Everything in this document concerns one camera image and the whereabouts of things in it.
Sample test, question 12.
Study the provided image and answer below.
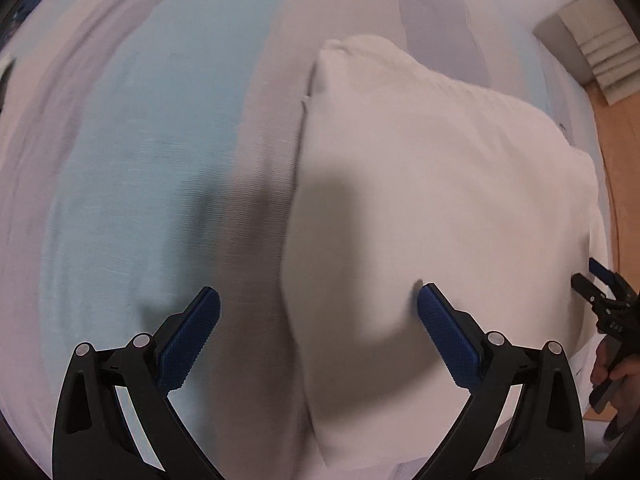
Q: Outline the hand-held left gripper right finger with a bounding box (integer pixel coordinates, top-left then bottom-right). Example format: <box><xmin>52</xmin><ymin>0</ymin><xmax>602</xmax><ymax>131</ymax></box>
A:
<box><xmin>415</xmin><ymin>282</ymin><xmax>586</xmax><ymax>480</ymax></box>

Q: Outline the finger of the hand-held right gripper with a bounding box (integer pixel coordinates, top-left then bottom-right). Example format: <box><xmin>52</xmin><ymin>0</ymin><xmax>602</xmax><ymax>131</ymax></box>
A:
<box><xmin>588</xmin><ymin>257</ymin><xmax>630</xmax><ymax>306</ymax></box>
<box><xmin>571</xmin><ymin>273</ymin><xmax>612</xmax><ymax>313</ymax></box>

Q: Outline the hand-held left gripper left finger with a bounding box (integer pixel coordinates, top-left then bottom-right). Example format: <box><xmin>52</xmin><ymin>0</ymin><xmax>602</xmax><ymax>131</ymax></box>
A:
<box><xmin>52</xmin><ymin>286</ymin><xmax>223</xmax><ymax>480</ymax></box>

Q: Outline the cream jacket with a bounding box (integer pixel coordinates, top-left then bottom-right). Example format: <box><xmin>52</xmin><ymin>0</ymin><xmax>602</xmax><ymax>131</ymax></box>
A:
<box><xmin>281</xmin><ymin>34</ymin><xmax>608</xmax><ymax>470</ymax></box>

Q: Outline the person's right hand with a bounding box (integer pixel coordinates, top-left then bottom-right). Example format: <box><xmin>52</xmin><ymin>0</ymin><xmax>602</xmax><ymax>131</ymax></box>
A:
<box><xmin>590</xmin><ymin>341</ymin><xmax>640</xmax><ymax>397</ymax></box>

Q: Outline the striped bed sheet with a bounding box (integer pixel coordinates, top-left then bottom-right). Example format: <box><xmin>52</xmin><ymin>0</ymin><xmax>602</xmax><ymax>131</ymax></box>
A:
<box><xmin>0</xmin><ymin>0</ymin><xmax>623</xmax><ymax>480</ymax></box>

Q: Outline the beige curtain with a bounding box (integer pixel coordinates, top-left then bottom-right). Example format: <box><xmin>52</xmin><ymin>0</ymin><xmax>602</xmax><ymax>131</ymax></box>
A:
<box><xmin>532</xmin><ymin>0</ymin><xmax>640</xmax><ymax>107</ymax></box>

